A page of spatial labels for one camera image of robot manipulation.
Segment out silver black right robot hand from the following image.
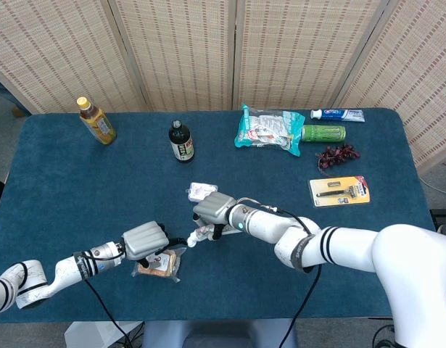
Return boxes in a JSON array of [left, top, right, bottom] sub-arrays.
[[192, 191, 237, 240]]

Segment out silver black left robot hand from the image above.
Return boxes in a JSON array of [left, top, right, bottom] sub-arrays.
[[121, 220, 189, 265]]

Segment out floral print toothpaste tube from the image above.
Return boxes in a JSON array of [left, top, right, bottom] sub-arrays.
[[186, 224, 241, 248]]

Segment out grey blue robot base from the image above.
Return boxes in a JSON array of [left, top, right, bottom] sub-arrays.
[[142, 318, 299, 348]]

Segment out blue white toothpaste tube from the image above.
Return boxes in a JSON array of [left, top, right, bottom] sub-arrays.
[[310, 108, 366, 123]]

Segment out small white packet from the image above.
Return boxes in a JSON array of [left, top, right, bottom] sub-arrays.
[[185, 181, 219, 204]]

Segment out bagged sliced cake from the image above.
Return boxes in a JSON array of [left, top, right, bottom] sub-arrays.
[[131, 246, 187, 283]]

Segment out black capped dark tea bottle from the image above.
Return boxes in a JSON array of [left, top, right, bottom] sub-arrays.
[[168, 120, 195, 164]]

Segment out blue table carpet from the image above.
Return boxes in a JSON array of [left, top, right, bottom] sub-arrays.
[[0, 108, 446, 323]]

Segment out teal snack bag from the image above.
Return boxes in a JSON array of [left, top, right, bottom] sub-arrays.
[[234, 104, 306, 157]]

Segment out white box under table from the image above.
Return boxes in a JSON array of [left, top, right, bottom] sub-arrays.
[[65, 320, 144, 348]]

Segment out yellow capped tea bottle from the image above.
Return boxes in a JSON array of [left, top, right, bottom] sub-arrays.
[[76, 96, 117, 146]]

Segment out razor in yellow blister pack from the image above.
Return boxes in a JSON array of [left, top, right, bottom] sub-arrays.
[[308, 175, 371, 209]]

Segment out green drink can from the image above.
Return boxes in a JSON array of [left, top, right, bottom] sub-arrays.
[[301, 124, 347, 143]]

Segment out dark red grape bunch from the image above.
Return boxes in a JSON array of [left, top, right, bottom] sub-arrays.
[[315, 143, 362, 170]]

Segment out bamboo folding screen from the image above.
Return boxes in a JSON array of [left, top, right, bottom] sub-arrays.
[[0, 0, 446, 171]]

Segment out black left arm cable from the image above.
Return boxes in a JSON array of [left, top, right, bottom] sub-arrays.
[[73, 249, 133, 348]]

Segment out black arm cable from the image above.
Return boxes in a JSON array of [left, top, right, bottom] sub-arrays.
[[268, 205, 323, 348], [73, 249, 133, 348]]

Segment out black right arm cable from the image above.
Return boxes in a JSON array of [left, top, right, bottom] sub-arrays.
[[268, 205, 323, 348]]

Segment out black floor cables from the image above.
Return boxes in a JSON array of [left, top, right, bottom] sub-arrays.
[[371, 324, 396, 348]]

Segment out white floor cable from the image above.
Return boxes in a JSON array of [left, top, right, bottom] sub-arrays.
[[421, 161, 446, 195]]

